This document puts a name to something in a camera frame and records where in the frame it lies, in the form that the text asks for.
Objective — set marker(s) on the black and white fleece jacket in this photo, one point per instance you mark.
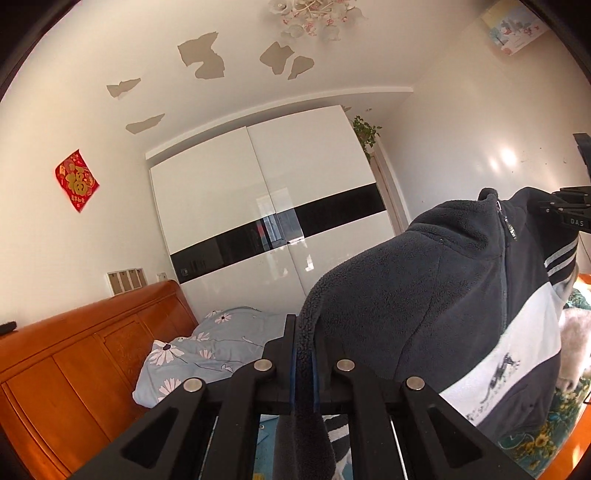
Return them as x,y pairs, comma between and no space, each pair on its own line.
468,298

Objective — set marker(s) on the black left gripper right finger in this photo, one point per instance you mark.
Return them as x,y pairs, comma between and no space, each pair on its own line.
403,430

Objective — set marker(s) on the wall switch panel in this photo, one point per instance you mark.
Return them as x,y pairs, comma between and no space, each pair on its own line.
126,280

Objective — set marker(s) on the wall air conditioner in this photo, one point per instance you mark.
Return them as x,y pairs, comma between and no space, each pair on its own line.
512,25

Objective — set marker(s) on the red fu wall decoration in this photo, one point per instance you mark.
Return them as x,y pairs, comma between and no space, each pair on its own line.
76,180

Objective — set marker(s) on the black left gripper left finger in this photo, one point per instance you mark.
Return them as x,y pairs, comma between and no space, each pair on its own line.
201,430

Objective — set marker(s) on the green potted plant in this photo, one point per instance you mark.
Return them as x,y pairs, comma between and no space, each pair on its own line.
367,134

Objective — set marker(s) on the floral ceiling lamp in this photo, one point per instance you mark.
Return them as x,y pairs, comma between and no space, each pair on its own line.
322,19

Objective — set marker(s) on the light blue floral quilt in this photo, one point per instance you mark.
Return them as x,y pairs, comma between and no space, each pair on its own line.
221,343

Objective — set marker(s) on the green floral blanket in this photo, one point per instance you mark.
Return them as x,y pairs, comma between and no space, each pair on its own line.
553,450

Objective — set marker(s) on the white and black wardrobe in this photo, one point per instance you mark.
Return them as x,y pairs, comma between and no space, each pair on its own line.
256,216

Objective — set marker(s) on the orange wooden headboard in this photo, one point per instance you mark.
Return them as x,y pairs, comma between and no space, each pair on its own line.
67,381

